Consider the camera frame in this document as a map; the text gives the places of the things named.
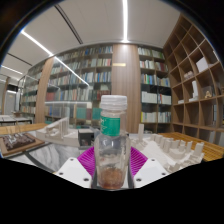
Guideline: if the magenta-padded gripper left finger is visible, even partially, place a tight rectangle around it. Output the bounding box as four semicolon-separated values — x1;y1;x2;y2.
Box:
54;145;98;189

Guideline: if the white building model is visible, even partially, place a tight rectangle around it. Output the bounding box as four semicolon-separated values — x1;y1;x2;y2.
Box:
35;116;81;148

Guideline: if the wooden grid shelf unit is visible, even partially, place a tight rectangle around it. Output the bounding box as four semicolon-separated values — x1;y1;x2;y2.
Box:
163;13;224;144

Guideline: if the narrow bookshelf full of books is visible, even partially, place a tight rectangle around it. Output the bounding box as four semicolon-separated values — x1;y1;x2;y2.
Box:
137;45;173;133

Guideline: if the black box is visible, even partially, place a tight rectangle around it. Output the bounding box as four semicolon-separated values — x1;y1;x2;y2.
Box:
77;128;95;147

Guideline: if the brown model on wooden board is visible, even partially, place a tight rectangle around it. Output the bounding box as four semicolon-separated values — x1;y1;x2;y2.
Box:
0;132;46;158

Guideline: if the clear plastic bottle white cap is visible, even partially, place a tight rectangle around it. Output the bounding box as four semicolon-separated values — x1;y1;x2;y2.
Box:
93;94;132;191

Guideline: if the straight ceiling light strip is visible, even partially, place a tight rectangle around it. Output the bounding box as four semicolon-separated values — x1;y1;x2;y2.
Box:
121;0;130;44

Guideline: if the glass-fronted bookshelf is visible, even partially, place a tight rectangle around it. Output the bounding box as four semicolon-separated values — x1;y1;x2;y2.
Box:
19;63;46;123

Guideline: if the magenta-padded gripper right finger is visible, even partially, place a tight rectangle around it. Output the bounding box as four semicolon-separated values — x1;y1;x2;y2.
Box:
128;145;168;189

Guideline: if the curved ceiling light strip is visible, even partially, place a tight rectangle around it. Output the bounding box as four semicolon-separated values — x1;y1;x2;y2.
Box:
20;29;90;87

